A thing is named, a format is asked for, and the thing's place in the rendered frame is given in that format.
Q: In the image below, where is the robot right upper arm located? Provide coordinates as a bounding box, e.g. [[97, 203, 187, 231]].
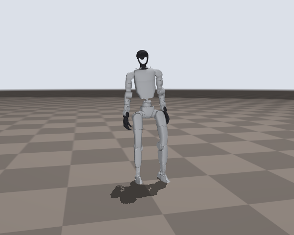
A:
[[125, 71, 134, 98]]

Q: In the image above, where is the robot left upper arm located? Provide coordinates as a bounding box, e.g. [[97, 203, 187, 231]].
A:
[[154, 70, 165, 95]]

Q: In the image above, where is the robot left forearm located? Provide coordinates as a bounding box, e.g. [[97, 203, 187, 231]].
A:
[[158, 93, 167, 111]]

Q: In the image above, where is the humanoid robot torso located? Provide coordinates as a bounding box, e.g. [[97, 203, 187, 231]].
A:
[[134, 67, 156, 118]]

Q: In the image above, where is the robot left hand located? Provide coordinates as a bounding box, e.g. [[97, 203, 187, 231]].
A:
[[163, 107, 170, 124]]

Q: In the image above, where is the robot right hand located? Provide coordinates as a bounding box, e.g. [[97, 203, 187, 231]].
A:
[[123, 112, 132, 130]]

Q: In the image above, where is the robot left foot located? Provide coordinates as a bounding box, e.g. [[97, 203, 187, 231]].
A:
[[157, 172, 170, 183]]

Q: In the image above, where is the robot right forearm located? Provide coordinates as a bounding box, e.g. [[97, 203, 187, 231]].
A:
[[122, 92, 131, 116]]

